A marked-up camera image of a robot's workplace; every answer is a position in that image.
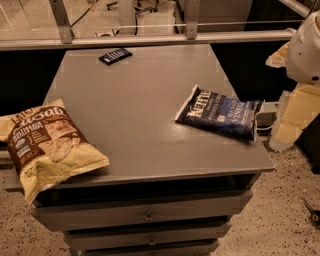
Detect bottom grey drawer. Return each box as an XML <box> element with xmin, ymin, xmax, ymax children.
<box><xmin>81</xmin><ymin>240</ymin><xmax>219</xmax><ymax>256</ymax></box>

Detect blue Kettle chip bag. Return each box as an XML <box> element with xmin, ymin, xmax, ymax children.
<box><xmin>175</xmin><ymin>85</ymin><xmax>263</xmax><ymax>141</ymax></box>

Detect yellow brown chip bag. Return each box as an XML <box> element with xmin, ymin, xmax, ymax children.
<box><xmin>0</xmin><ymin>100</ymin><xmax>109</xmax><ymax>203</ymax></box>

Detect grey floor box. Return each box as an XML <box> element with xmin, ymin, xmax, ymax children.
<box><xmin>256</xmin><ymin>102</ymin><xmax>278</xmax><ymax>127</ymax></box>

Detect grey drawer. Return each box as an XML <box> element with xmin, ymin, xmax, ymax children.
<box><xmin>63</xmin><ymin>220</ymin><xmax>233</xmax><ymax>252</ymax></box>
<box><xmin>32</xmin><ymin>190</ymin><xmax>253</xmax><ymax>231</ymax></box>
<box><xmin>81</xmin><ymin>240</ymin><xmax>219</xmax><ymax>256</ymax></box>

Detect metal railing frame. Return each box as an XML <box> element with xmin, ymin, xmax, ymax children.
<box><xmin>0</xmin><ymin>0</ymin><xmax>311</xmax><ymax>52</ymax></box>

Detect top grey drawer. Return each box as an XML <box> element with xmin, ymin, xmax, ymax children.
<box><xmin>32</xmin><ymin>190</ymin><xmax>253</xmax><ymax>231</ymax></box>

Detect white cable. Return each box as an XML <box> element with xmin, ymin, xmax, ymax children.
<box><xmin>255</xmin><ymin>123</ymin><xmax>275</xmax><ymax>132</ymax></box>

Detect grey drawer cabinet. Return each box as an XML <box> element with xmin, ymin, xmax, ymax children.
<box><xmin>4</xmin><ymin>44</ymin><xmax>276</xmax><ymax>256</ymax></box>

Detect black caster wheel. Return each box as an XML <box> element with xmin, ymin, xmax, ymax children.
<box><xmin>303</xmin><ymin>199</ymin><xmax>320</xmax><ymax>225</ymax></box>

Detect dark blue rxbar wrapper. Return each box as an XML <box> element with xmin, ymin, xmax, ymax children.
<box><xmin>99</xmin><ymin>48</ymin><xmax>132</xmax><ymax>65</ymax></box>

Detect middle grey drawer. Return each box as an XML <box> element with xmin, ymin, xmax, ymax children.
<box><xmin>63</xmin><ymin>220</ymin><xmax>233</xmax><ymax>252</ymax></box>

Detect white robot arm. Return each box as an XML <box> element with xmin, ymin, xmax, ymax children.
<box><xmin>265</xmin><ymin>10</ymin><xmax>320</xmax><ymax>151</ymax></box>

